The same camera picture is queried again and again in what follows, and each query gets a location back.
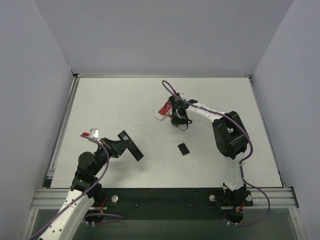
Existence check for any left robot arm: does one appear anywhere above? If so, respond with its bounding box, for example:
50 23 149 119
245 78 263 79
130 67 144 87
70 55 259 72
30 132 134 240

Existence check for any black battery cover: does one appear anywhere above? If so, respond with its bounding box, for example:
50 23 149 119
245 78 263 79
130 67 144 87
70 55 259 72
177 143 190 156

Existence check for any red and white remote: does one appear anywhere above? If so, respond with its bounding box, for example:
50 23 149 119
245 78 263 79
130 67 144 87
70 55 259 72
154 102 172 121

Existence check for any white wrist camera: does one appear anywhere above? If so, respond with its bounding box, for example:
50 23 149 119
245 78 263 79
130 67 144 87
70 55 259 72
89 128 99 140
178 92 188 100

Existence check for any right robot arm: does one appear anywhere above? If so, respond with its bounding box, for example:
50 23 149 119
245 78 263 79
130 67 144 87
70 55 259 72
168 94 251 203

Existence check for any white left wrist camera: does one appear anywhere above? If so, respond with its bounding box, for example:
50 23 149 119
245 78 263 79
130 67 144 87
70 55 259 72
89 128 99 140

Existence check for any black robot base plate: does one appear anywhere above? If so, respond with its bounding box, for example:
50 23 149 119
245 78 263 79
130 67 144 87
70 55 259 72
83 186 253 223

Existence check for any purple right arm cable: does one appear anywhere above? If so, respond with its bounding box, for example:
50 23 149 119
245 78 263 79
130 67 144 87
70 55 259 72
161 80 272 227

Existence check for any black remote control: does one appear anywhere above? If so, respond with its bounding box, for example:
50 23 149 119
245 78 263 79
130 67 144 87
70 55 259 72
117 130 144 162

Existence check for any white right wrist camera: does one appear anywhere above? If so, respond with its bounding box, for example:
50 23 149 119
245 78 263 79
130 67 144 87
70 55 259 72
178 92 188 100

